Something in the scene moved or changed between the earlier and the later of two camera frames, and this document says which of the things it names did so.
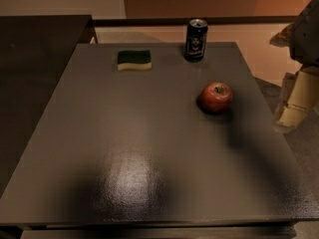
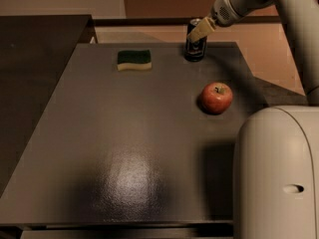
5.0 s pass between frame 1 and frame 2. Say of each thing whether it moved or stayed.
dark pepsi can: stayed
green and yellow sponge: stayed
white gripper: moved
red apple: stayed
